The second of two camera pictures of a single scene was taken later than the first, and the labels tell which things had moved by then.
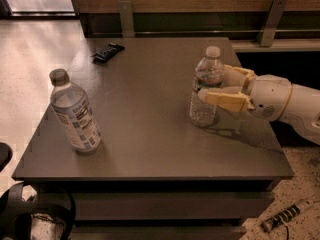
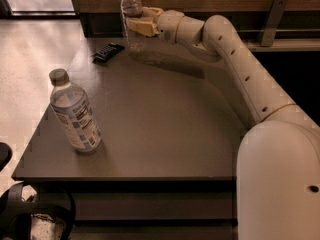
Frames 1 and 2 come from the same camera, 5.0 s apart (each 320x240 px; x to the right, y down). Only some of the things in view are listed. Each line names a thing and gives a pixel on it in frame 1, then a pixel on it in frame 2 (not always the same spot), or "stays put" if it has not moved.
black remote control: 106,53 stays put
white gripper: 270,97 -> 169,25
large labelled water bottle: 74,112 stays put
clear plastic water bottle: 208,74 -> 132,11
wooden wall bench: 236,11 stays put
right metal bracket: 271,22 stays put
